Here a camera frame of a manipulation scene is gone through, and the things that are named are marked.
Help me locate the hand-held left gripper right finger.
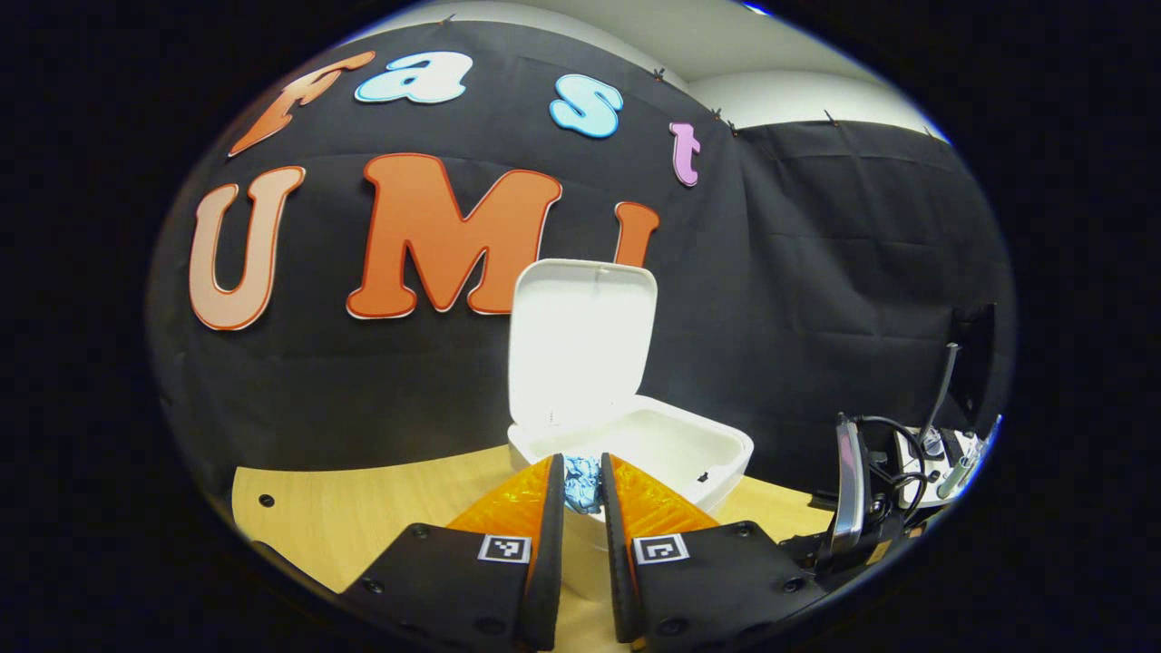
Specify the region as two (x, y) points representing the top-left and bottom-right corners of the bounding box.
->
(600, 453), (831, 647)

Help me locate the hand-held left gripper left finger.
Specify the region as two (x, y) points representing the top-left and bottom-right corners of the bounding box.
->
(345, 453), (565, 652)

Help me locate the blue white paper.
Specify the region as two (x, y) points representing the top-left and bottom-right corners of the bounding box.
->
(562, 455), (607, 516)

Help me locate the white desktop garbage bin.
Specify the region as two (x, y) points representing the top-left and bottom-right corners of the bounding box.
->
(506, 258), (756, 604)

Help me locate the wooden desktop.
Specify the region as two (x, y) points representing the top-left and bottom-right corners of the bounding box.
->
(231, 444), (840, 653)

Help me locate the silver black curved bar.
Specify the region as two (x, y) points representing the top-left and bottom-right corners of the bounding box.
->
(833, 413), (874, 557)

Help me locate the white power strip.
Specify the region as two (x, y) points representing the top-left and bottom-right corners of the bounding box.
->
(893, 424), (985, 509)

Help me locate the black backdrop cloth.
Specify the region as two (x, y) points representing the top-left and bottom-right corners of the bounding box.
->
(145, 18), (1015, 500)

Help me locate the grey rod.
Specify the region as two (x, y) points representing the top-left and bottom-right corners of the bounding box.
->
(918, 343), (961, 454)

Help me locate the black cable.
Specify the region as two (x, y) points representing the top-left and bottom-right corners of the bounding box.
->
(857, 414), (931, 529)

